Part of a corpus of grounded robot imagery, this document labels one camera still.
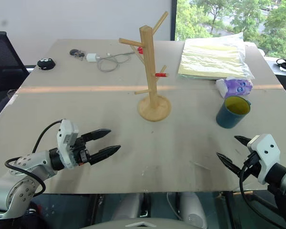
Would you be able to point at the red tape marker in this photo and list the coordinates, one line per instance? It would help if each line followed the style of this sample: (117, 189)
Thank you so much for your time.
(140, 50)
(161, 75)

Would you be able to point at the grey robot torso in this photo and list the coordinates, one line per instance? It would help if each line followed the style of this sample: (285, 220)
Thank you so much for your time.
(143, 224)

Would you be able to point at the wooden mug tree stand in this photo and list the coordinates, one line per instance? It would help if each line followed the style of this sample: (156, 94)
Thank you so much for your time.
(149, 71)

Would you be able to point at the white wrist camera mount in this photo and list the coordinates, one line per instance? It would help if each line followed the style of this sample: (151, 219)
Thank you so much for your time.
(64, 140)
(267, 152)

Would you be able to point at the plastic bag of yellow sheets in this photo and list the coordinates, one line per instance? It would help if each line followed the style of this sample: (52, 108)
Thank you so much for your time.
(212, 59)

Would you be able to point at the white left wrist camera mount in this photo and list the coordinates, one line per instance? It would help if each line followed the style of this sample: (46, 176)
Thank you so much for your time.
(64, 140)

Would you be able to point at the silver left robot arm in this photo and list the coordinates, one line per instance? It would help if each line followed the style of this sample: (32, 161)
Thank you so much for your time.
(35, 162)

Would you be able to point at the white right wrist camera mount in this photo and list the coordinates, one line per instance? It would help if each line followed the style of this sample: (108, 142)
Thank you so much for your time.
(267, 152)

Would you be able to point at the black round device white buttons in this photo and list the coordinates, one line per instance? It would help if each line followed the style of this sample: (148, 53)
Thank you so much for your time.
(46, 65)

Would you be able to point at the white rounded shell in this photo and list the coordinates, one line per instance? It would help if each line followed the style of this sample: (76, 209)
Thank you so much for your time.
(194, 210)

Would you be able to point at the black mesh office chair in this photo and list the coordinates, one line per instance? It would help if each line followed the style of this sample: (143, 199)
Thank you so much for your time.
(4, 66)

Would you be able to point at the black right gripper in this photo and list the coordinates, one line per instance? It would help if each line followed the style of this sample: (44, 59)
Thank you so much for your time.
(253, 165)

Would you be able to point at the dark teal mug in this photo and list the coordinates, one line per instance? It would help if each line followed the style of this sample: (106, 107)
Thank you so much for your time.
(228, 119)

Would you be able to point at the black window frame post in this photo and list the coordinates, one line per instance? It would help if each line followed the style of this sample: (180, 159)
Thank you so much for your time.
(173, 20)

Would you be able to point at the white charger adapter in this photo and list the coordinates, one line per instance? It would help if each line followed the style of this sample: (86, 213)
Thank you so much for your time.
(91, 57)

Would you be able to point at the purple tissue pack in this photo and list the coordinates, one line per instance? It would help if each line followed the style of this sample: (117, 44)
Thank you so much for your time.
(238, 87)

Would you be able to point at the small black key bundle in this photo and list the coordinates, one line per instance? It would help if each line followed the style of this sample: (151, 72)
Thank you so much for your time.
(74, 51)

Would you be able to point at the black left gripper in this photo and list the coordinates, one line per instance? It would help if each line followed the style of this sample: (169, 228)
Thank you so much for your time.
(82, 153)

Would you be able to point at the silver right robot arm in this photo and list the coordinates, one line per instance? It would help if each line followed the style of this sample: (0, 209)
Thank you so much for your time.
(280, 175)

